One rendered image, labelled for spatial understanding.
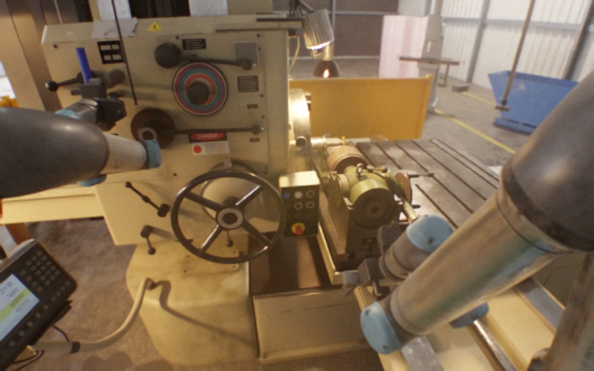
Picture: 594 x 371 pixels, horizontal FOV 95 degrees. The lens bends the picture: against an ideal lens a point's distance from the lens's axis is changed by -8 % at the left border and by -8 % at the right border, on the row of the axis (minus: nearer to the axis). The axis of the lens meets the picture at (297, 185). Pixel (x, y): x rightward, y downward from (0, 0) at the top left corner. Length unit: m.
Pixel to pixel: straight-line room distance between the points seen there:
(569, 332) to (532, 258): 0.19
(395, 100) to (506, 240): 3.72
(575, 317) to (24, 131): 0.67
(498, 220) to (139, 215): 1.23
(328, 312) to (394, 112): 2.79
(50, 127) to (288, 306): 1.52
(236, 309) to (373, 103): 2.90
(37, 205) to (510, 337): 2.29
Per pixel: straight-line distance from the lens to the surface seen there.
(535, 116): 7.01
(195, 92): 0.98
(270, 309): 1.78
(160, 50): 1.01
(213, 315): 1.80
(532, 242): 0.29
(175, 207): 0.99
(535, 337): 1.74
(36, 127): 0.47
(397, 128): 4.11
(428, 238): 0.56
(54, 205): 1.84
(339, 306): 1.86
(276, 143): 1.13
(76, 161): 0.48
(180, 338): 1.99
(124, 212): 1.35
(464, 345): 1.55
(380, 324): 0.48
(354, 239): 1.30
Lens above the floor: 1.90
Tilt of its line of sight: 30 degrees down
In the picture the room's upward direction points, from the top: straight up
